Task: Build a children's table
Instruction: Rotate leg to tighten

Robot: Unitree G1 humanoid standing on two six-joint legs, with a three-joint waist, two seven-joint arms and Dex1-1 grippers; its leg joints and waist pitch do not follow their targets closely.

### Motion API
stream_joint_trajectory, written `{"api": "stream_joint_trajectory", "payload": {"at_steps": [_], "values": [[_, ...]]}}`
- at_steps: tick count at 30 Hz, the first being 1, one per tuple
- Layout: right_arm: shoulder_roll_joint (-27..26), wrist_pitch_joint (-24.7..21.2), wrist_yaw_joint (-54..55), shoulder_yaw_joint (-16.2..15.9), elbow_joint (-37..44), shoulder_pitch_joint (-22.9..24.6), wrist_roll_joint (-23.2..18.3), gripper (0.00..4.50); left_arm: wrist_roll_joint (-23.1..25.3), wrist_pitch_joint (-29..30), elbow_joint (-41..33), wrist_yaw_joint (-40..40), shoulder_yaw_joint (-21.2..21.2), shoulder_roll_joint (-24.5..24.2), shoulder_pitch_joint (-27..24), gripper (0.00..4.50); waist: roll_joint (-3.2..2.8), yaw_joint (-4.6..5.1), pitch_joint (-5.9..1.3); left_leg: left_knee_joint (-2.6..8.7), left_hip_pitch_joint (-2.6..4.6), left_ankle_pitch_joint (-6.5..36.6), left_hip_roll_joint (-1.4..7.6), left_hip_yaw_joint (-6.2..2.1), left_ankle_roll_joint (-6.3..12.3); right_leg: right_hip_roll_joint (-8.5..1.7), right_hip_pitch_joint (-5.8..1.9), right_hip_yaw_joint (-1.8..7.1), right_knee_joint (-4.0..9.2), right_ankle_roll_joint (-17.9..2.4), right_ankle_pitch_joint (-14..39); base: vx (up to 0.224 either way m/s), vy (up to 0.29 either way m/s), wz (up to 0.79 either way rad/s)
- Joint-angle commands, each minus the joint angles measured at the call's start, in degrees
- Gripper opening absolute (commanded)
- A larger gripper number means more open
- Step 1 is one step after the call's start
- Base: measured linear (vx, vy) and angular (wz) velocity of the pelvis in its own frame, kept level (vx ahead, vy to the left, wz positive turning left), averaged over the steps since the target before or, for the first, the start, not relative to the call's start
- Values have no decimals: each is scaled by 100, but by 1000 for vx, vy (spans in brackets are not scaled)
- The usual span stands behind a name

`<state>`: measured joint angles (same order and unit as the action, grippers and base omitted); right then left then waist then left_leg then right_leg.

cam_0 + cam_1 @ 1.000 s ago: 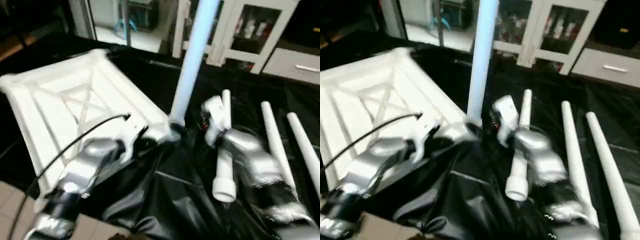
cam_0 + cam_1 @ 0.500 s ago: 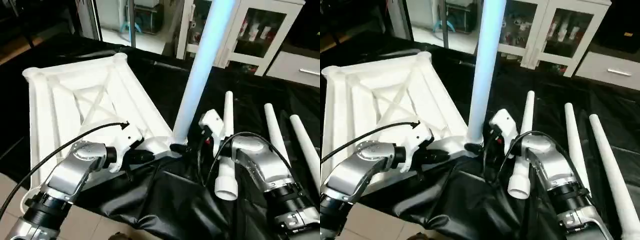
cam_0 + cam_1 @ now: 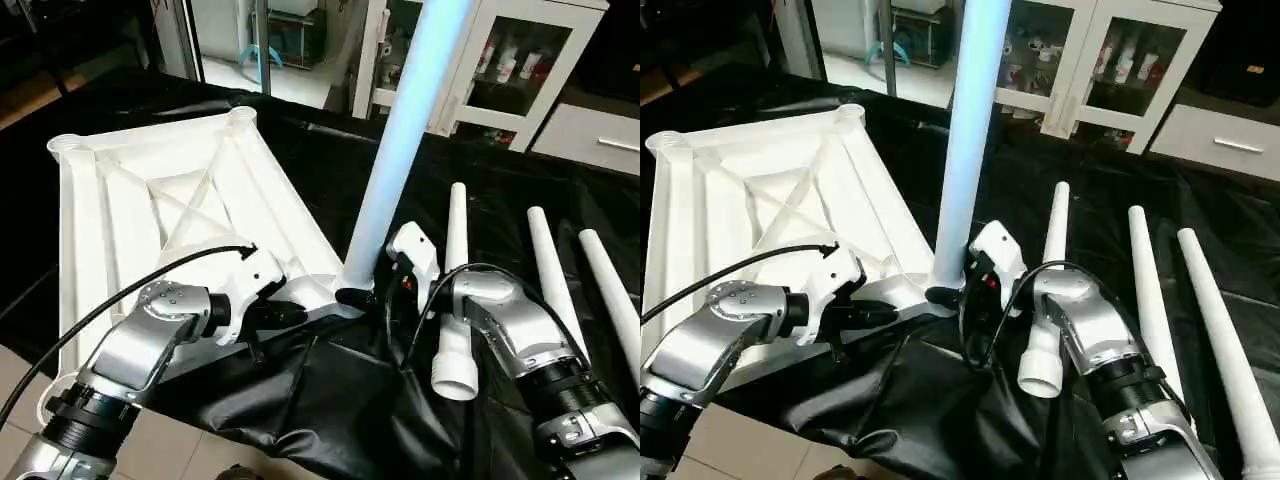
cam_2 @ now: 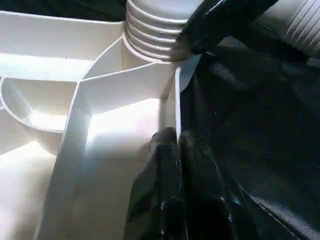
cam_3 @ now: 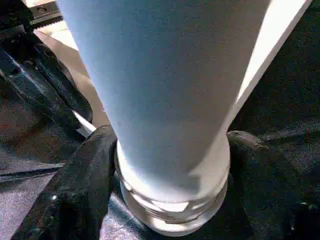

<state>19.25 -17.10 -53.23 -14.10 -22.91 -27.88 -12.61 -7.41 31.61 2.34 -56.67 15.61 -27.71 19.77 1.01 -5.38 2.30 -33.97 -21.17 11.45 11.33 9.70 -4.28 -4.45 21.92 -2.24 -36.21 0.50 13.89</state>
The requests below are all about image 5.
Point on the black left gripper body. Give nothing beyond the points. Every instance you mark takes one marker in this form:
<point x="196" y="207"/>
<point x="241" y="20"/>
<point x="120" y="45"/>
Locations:
<point x="35" y="75"/>

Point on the white plastic table top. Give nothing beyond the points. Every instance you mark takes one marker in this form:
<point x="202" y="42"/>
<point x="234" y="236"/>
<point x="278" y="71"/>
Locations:
<point x="272" y="45"/>

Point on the white plastic table leg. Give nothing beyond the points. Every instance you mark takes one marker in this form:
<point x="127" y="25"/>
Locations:
<point x="165" y="100"/>

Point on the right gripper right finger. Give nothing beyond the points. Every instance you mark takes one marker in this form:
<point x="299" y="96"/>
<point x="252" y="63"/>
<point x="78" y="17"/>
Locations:
<point x="272" y="190"/>

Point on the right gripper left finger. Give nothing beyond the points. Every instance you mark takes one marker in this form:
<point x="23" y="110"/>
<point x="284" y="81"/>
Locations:
<point x="70" y="190"/>

